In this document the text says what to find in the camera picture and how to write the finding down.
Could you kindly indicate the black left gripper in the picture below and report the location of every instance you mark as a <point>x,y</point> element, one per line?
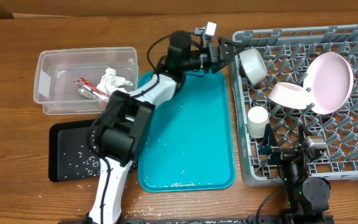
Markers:
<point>222,47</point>

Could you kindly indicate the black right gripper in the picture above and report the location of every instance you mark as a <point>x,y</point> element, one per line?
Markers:
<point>279,154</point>

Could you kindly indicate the grey bowl with rice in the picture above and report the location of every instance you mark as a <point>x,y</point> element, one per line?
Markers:
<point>253,65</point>

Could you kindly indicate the cream paper cup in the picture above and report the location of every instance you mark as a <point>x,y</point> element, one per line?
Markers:
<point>257,118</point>

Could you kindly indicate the pink bowl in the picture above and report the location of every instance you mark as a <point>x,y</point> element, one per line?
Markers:
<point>289,95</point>

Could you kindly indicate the large white plate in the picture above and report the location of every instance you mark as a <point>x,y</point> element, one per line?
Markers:
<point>328,83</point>

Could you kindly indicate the white tissue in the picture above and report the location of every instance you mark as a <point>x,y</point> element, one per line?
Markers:
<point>110,82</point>

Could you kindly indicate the red foil wrapper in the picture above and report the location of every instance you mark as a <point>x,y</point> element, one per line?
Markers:
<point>88,90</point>

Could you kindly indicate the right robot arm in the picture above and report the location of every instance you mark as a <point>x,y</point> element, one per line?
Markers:
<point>308,197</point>

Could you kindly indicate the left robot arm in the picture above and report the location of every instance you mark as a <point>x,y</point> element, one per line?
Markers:
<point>118,135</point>

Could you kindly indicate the grey dish rack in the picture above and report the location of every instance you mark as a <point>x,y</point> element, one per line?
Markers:
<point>287,54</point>

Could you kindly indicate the teal plastic tray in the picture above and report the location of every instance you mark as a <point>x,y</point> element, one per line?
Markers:
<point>189,146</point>

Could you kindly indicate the clear plastic bin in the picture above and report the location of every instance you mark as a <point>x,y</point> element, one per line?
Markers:
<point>57,70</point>

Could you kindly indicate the black plastic bin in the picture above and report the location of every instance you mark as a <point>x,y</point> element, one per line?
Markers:
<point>69,156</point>

